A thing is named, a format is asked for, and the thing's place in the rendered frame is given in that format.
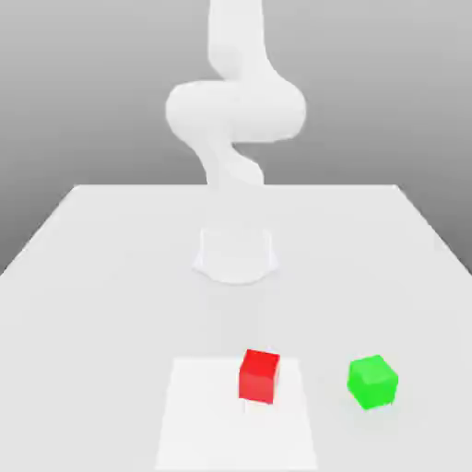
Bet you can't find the small red cube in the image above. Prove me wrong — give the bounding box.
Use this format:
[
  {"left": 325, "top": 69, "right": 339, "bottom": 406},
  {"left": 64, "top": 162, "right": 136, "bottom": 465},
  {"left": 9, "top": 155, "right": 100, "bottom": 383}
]
[{"left": 238, "top": 348, "right": 281, "bottom": 406}]

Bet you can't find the small green cube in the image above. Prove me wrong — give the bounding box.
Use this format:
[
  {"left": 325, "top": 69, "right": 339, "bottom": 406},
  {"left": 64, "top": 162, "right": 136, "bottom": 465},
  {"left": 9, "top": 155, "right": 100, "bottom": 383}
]
[{"left": 346, "top": 354, "right": 400, "bottom": 411}]

